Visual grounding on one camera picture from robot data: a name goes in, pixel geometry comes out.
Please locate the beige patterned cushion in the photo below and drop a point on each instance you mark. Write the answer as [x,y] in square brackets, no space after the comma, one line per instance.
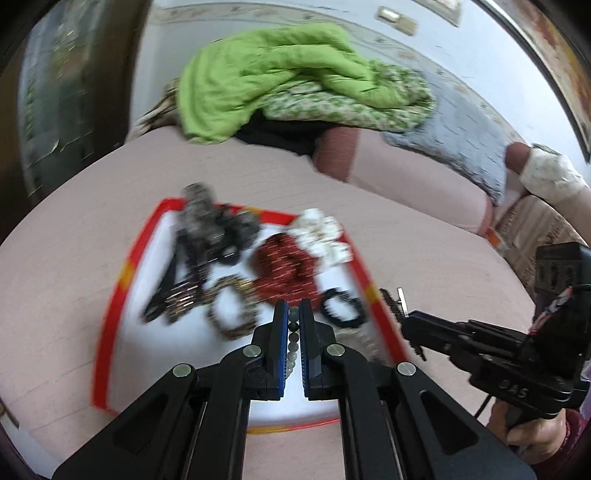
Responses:
[545,226]

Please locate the grey floral scrunchie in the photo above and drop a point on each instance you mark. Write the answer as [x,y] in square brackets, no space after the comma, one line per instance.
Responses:
[203,221]

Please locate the red polka dot scrunchie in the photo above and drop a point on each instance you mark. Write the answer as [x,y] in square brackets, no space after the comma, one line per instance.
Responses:
[277,272]

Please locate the cream embroidered cushion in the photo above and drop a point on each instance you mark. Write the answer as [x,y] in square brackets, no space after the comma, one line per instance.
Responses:
[554,175]

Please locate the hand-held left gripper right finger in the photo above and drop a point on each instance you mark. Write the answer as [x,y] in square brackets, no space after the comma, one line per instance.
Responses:
[304,355]

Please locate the black cloth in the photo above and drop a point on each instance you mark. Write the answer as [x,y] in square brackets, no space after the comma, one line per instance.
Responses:
[281,136]

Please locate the orange tag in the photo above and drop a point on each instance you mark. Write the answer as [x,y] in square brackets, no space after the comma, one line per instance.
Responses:
[495,237]

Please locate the white floral scrunchie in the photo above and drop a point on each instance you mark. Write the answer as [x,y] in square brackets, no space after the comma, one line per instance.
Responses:
[318,230]

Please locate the wooden door with glass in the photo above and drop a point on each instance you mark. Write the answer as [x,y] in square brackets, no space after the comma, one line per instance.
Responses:
[69,92]

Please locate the person's right hand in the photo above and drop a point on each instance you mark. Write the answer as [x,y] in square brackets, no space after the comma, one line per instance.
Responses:
[531,438]

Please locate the dark toothed hair clip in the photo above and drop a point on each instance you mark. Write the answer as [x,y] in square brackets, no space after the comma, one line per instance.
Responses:
[392,304]

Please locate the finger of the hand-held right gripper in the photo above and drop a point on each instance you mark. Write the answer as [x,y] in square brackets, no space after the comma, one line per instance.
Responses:
[434,330]

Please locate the green quilt with floral lining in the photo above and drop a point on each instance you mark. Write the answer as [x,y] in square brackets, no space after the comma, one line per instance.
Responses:
[240,78]

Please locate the grey blue pillow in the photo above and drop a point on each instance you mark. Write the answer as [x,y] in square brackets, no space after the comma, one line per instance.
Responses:
[461,134]

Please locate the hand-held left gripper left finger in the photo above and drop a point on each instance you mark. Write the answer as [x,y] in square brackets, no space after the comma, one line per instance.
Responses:
[282,350]

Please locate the pink bolster pillow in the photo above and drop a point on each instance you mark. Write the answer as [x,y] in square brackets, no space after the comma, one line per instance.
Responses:
[406,180]

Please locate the white tray with red rim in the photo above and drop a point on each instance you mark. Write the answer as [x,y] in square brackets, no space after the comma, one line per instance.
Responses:
[184,360]

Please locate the beige wall switch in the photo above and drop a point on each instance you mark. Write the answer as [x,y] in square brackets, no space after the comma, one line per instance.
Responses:
[397,19]

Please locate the brown metal hair claw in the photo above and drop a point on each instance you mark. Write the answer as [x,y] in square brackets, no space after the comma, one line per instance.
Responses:
[180,295]

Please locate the pink bed sheet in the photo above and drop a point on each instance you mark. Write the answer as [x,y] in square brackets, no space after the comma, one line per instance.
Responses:
[69,230]

